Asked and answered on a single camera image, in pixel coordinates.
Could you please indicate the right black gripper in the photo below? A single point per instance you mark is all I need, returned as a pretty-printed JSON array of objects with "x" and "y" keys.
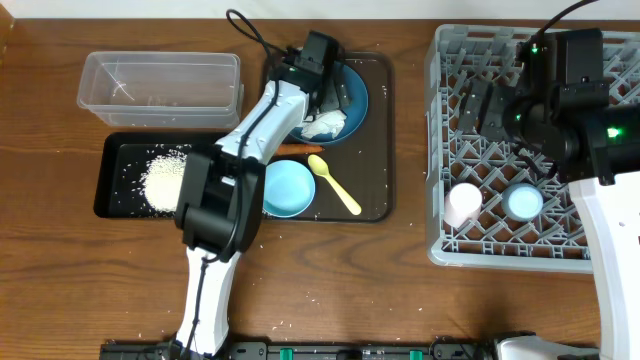
[{"x": 484, "y": 111}]

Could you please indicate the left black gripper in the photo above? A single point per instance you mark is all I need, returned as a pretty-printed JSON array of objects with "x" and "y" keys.
[{"x": 333, "y": 89}]

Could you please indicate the white tissue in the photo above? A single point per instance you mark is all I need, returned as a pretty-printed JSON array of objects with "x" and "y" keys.
[{"x": 329, "y": 123}]

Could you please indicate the pink cup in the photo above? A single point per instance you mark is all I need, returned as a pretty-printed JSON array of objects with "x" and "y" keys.
[{"x": 462, "y": 203}]

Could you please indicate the light blue cup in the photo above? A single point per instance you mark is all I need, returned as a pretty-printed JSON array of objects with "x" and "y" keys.
[{"x": 522, "y": 202}]

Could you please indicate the light blue bowl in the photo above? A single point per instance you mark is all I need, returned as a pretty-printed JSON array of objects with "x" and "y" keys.
[{"x": 289, "y": 189}]

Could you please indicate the white rice pile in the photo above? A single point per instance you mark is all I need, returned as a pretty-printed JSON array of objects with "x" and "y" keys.
[{"x": 161, "y": 182}]

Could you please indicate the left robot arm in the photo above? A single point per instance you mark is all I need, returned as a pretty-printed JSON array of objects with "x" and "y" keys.
[{"x": 221, "y": 197}]

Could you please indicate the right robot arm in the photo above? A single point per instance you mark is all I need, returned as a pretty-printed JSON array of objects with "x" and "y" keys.
[{"x": 560, "y": 107}]

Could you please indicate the grey dishwasher rack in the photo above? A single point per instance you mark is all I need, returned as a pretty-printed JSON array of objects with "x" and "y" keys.
[{"x": 554, "y": 241}]

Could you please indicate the black waste tray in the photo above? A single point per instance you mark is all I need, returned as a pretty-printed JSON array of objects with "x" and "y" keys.
[{"x": 126, "y": 159}]

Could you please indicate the dark blue plate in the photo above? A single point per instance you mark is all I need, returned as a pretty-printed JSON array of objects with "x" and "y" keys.
[{"x": 355, "y": 112}]

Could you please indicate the yellow plastic spoon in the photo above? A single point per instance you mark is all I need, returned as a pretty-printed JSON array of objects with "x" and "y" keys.
[{"x": 320, "y": 168}]

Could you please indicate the orange carrot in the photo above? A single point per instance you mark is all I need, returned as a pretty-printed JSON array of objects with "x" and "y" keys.
[{"x": 298, "y": 149}]

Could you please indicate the brown serving tray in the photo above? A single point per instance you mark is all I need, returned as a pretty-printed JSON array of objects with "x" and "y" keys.
[{"x": 363, "y": 163}]

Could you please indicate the clear plastic bin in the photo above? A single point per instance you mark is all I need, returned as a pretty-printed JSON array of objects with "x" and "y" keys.
[{"x": 162, "y": 89}]

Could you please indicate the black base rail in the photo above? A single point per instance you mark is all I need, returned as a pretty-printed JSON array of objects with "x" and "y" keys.
[{"x": 264, "y": 351}]

